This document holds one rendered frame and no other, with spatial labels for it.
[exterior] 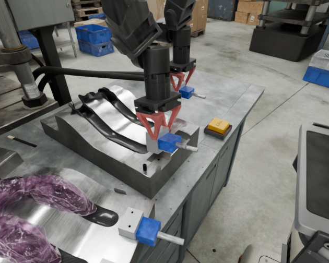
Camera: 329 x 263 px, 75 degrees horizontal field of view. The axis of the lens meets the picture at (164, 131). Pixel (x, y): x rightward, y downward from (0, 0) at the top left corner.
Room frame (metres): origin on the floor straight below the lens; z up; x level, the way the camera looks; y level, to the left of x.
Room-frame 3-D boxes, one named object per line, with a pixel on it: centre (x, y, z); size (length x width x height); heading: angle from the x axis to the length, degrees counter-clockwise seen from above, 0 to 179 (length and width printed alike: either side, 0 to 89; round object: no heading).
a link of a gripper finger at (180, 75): (0.71, -0.05, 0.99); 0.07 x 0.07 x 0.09; 55
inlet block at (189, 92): (0.70, -0.09, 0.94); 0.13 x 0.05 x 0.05; 55
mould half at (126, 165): (0.59, 0.17, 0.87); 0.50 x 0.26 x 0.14; 55
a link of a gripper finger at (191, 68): (0.73, -0.06, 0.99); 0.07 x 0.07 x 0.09; 55
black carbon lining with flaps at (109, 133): (0.58, 0.16, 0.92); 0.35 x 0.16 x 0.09; 55
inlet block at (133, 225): (0.23, 0.02, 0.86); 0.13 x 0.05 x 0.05; 72
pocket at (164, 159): (0.41, 0.01, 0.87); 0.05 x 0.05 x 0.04; 55
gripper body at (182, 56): (0.72, -0.06, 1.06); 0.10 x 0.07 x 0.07; 145
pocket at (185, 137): (0.50, -0.05, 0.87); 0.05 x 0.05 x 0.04; 55
